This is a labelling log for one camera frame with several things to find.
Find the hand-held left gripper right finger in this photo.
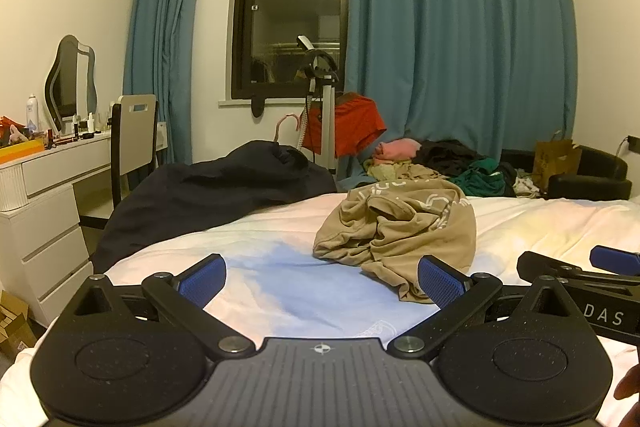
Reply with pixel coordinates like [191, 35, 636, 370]
[387, 255, 586, 360]

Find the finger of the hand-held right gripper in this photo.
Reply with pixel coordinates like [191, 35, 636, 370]
[590, 245, 640, 275]
[516, 251, 640, 293]

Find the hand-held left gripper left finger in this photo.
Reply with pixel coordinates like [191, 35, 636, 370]
[60, 253, 256, 360]

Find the tan printed t-shirt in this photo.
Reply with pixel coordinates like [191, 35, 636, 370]
[313, 179, 477, 305]

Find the pink clothes hanger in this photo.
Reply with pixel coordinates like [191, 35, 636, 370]
[272, 114, 307, 144]

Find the person's right hand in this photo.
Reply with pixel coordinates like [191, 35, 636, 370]
[614, 359, 640, 414]

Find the dark blanket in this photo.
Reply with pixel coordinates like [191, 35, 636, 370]
[92, 139, 337, 275]

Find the black sofa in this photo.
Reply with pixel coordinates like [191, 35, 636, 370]
[500, 146, 632, 200]

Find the pastel bed sheet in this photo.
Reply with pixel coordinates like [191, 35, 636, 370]
[0, 192, 640, 427]

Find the white cloth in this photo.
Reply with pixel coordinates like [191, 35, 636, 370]
[512, 174, 542, 198]

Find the brown paper bag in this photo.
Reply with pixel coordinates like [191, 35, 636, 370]
[532, 132, 583, 195]

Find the beige cloth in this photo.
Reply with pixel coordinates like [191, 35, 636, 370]
[364, 157, 451, 184]

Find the black cloth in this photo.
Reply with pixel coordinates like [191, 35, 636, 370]
[415, 139, 493, 180]

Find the pink cloth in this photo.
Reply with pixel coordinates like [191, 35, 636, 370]
[375, 138, 423, 164]

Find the white drawer cabinet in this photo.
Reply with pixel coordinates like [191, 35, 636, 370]
[0, 184, 93, 327]

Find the white backed chair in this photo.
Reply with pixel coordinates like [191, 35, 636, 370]
[80, 94, 160, 228]

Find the red shirt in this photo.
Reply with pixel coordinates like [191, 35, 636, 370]
[302, 93, 387, 158]

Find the white dressing table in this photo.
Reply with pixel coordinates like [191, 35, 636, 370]
[0, 129, 166, 212]

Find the cardboard box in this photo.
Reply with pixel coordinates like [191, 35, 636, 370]
[0, 289, 38, 360]

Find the garment steamer stand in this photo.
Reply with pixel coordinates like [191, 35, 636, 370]
[296, 36, 344, 172]

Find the orange box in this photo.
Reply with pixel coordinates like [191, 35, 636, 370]
[0, 139, 46, 165]

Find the wavy vanity mirror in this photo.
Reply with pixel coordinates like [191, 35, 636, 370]
[44, 35, 98, 132]

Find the wide blue curtain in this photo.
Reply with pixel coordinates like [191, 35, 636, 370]
[337, 0, 578, 182]

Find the narrow blue curtain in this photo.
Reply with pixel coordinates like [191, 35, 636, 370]
[122, 0, 213, 190]

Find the dark framed window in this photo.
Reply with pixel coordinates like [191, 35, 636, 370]
[231, 0, 351, 102]

